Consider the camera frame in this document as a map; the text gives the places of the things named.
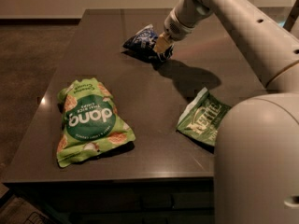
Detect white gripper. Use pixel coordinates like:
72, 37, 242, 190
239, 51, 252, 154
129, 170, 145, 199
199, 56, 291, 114
153, 7, 194, 53

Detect blue chip bag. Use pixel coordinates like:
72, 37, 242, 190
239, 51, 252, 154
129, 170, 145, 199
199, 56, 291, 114
122, 24, 174, 63

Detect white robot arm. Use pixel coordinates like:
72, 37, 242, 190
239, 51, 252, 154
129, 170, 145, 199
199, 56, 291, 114
155, 0, 299, 224

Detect green Kettle potato chip bag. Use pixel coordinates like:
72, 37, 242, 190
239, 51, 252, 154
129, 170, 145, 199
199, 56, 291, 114
177, 88, 231, 147

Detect green rice chip bag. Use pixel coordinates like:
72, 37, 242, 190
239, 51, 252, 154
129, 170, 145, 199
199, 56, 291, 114
56, 78, 135, 168

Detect dark cabinet drawers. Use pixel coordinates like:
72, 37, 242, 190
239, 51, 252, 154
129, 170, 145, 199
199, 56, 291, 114
11, 179, 215, 224

